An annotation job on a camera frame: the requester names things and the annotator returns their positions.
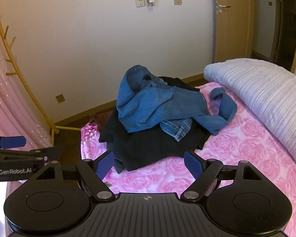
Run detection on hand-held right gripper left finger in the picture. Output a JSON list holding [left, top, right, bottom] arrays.
[[33, 150, 116, 202]]

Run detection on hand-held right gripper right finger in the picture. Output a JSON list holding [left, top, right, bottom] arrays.
[[180, 150, 263, 201]]

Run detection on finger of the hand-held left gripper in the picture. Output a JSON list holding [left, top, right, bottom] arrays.
[[0, 145, 65, 165], [0, 136, 27, 150]]

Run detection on blue jeans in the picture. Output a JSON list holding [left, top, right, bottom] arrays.
[[116, 65, 238, 142]]

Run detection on yellow coat rack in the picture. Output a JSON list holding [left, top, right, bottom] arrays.
[[0, 0, 82, 146]]

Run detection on pink curtain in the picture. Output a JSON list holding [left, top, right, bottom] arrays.
[[0, 17, 53, 237]]

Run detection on pink floral bed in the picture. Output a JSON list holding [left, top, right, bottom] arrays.
[[80, 81, 296, 237]]

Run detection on black garment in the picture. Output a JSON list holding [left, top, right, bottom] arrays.
[[99, 76, 213, 174]]

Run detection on grey striped quilt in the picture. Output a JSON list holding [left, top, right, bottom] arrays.
[[203, 58, 296, 176]]

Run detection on light wooden door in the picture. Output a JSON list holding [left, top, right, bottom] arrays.
[[211, 0, 256, 63]]

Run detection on dark wooden door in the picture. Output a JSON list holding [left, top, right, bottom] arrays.
[[274, 0, 296, 72]]

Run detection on silver door handle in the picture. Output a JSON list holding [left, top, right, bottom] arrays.
[[216, 1, 231, 14]]

